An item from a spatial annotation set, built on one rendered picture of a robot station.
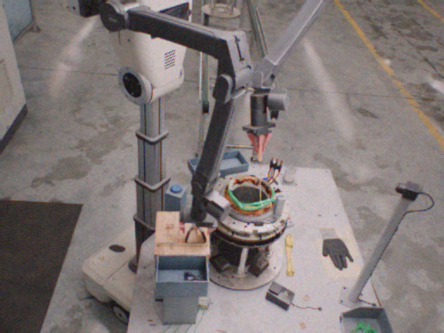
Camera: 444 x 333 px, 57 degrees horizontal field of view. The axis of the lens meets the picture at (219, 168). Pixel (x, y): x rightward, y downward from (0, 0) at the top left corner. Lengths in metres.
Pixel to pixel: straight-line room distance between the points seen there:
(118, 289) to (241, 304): 0.86
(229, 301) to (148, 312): 0.31
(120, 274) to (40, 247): 0.72
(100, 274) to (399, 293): 1.87
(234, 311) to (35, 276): 1.47
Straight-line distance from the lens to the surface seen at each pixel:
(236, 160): 1.85
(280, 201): 1.48
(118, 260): 2.41
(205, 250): 1.42
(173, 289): 1.37
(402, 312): 2.90
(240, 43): 1.00
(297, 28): 1.39
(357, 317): 1.75
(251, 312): 1.64
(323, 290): 1.78
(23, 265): 2.82
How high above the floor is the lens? 2.17
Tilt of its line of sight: 40 degrees down
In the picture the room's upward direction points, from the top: 7 degrees clockwise
